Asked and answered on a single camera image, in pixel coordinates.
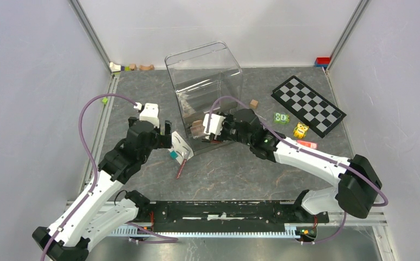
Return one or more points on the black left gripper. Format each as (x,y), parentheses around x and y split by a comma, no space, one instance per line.
(163,140)

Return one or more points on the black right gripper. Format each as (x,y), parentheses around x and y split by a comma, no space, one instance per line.
(229,117)

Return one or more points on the eyebrow stencil card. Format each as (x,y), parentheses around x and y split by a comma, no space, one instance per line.
(180,145)

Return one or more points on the red lip gloss tube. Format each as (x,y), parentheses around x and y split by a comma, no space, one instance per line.
(181,168)

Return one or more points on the clear acrylic drawer organizer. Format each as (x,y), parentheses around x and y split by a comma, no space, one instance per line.
(200,76)

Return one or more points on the brown eyeshadow palette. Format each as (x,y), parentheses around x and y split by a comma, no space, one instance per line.
(197,129)

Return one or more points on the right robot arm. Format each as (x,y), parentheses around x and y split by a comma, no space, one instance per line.
(355,185)

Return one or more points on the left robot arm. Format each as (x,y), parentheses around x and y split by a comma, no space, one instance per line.
(79,229)

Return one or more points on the teal cube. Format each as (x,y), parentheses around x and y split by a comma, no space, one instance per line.
(173,154)

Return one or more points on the wooden cube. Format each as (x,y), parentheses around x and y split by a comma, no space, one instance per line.
(254,104)

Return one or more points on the green owl card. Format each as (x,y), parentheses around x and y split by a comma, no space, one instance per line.
(281,118)

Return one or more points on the yellow owl card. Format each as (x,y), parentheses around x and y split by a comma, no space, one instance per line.
(300,131)

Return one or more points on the pink spray bottle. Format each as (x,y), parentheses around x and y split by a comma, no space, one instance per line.
(311,145)

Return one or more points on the black white checkerboard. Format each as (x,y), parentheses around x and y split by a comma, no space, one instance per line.
(308,106)

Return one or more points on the small wooden toy blocks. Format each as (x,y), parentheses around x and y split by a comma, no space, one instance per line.
(114,68)

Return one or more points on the red blue blocks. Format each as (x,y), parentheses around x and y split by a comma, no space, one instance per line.
(322,62)

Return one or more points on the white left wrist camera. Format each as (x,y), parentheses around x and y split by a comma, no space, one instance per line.
(148,112)

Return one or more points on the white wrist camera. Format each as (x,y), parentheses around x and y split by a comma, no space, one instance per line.
(148,112)
(213,124)

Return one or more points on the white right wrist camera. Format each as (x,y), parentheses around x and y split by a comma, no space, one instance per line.
(213,124)

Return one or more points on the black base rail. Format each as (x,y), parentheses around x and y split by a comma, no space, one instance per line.
(225,216)

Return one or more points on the aluminium frame rail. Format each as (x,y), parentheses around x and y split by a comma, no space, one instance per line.
(90,31)

